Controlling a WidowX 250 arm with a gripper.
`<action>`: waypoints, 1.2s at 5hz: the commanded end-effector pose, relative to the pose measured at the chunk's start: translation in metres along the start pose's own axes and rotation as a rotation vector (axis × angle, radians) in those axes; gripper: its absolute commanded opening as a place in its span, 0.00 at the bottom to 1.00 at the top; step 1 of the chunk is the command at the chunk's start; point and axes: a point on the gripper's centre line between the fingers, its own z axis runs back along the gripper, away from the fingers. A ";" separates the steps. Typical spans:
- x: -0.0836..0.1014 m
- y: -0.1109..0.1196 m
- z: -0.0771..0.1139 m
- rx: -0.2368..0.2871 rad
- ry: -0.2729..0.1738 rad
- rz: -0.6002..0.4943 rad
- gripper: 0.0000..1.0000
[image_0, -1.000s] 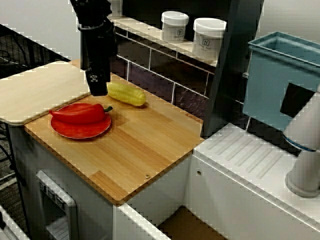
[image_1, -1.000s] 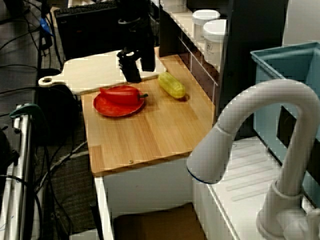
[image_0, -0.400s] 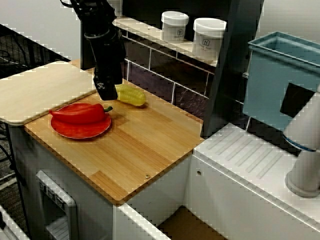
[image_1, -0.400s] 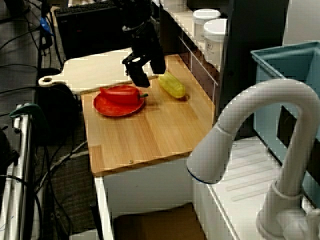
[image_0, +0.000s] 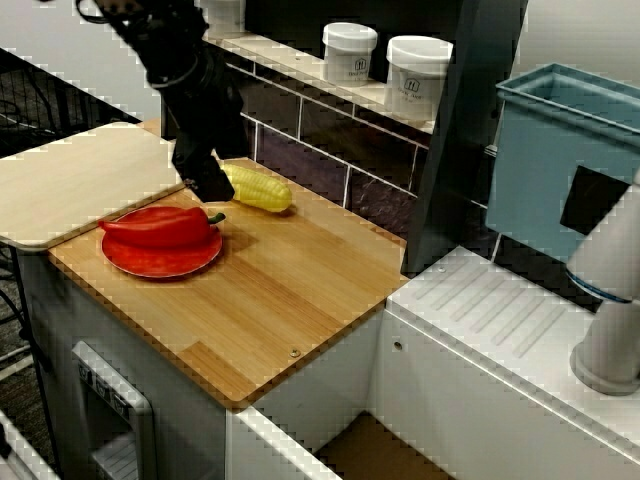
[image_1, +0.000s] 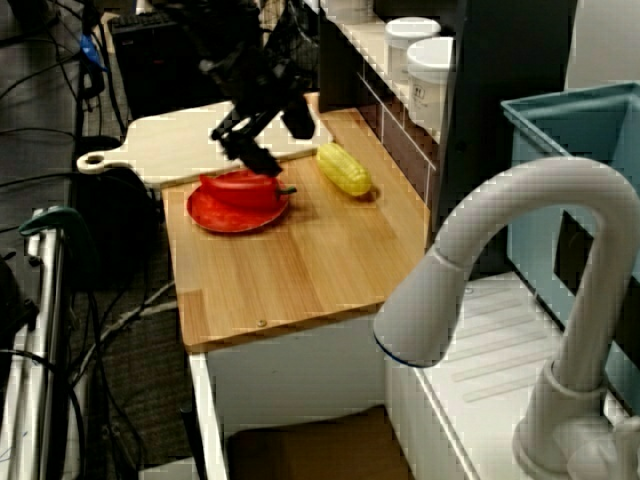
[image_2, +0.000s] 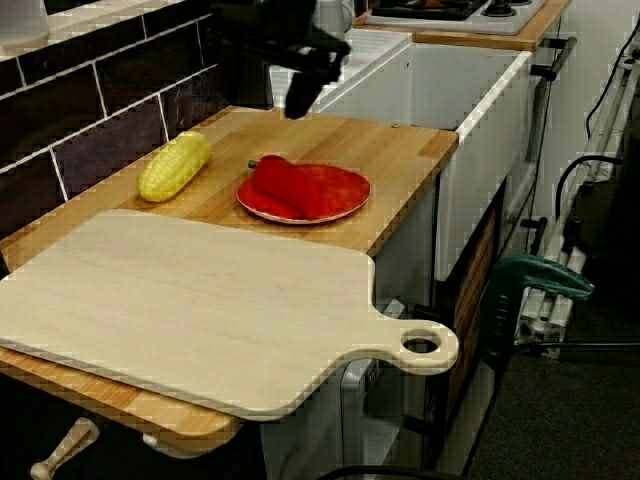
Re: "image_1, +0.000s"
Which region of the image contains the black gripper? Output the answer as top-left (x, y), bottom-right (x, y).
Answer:
top-left (208, 59), bottom-right (316, 178)

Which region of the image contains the red toy pepper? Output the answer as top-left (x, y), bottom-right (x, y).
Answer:
top-left (198, 168), bottom-right (297, 211)

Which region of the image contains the yellow toy corn cob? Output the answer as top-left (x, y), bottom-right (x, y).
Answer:
top-left (316, 142), bottom-right (374, 197)

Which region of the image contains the red round plate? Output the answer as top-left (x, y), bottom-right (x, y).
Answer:
top-left (186, 187), bottom-right (291, 235)

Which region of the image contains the light wooden cutting board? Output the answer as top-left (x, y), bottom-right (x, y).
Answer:
top-left (75, 92), bottom-right (335, 190)

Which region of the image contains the black electronics box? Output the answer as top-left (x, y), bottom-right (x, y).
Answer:
top-left (109, 12), bottom-right (201, 121)

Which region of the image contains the white lidded jar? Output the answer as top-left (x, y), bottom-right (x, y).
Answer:
top-left (405, 35), bottom-right (457, 132)
top-left (384, 17), bottom-right (442, 84)

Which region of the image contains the blue tape piece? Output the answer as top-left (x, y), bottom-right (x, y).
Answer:
top-left (79, 32), bottom-right (109, 71)

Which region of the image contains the dark tiled kitchen hutch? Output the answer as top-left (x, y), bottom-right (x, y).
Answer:
top-left (317, 0), bottom-right (576, 281)

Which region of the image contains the white toy kitchen unit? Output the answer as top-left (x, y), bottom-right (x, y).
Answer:
top-left (187, 272), bottom-right (640, 480)

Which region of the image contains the green clamp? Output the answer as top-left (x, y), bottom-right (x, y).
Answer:
top-left (18, 204), bottom-right (101, 271)

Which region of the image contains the teal plastic bin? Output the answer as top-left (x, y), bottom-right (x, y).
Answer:
top-left (499, 82), bottom-right (640, 421)

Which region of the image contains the grey metal cylinder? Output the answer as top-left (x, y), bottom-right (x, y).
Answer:
top-left (372, 157), bottom-right (640, 480)

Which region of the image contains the light grey floor cable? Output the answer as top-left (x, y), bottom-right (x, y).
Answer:
top-left (74, 282), bottom-right (177, 382)

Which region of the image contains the light metal frame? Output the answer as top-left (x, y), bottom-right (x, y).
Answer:
top-left (0, 207), bottom-right (69, 480)

